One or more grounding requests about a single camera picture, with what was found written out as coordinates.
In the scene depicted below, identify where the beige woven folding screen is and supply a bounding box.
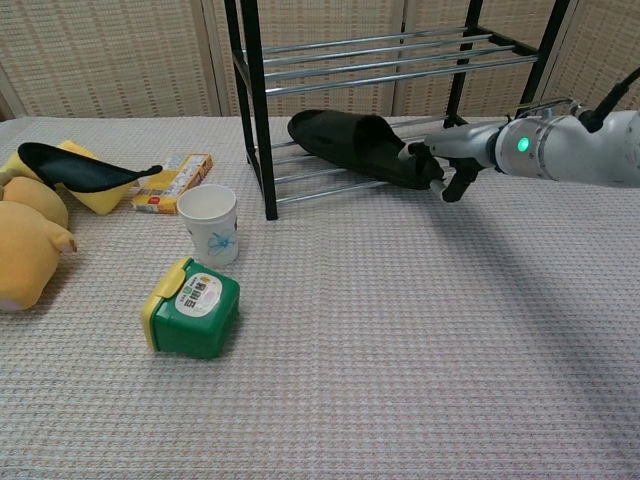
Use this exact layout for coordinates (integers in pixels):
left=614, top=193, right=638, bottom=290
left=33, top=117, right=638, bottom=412
left=0, top=0, right=640, bottom=121

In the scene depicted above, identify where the black rubber slipper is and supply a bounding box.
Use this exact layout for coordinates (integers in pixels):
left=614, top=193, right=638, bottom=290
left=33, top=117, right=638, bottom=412
left=287, top=109, right=446, bottom=191

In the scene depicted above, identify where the orange yellow plush toy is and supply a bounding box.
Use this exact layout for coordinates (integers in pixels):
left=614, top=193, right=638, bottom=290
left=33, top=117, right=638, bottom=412
left=0, top=169, right=79, bottom=314

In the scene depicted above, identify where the yellow orange snack carton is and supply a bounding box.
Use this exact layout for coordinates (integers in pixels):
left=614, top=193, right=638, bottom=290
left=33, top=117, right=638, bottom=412
left=130, top=152, right=214, bottom=217

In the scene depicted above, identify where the white paper cup blue flower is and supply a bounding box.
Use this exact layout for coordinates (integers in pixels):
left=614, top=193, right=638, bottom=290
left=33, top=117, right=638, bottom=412
left=176, top=183, right=241, bottom=268

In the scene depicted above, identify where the black metal shoe rack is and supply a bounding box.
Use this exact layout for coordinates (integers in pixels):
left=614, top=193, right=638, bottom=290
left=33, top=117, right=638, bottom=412
left=223, top=0, right=571, bottom=221

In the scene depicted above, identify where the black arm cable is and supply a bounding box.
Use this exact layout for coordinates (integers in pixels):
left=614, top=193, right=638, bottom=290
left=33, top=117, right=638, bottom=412
left=579, top=67, right=640, bottom=134

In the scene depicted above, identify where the white waffle tablecloth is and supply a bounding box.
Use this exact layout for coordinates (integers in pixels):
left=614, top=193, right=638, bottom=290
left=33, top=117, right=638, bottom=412
left=0, top=115, right=640, bottom=480

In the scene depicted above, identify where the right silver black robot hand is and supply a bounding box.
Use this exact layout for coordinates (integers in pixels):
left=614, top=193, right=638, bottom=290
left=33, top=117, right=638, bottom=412
left=399, top=119, right=504, bottom=204

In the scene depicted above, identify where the green box yellow lid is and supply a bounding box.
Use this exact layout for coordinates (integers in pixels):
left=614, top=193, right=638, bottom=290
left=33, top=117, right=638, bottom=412
left=140, top=256, right=241, bottom=360

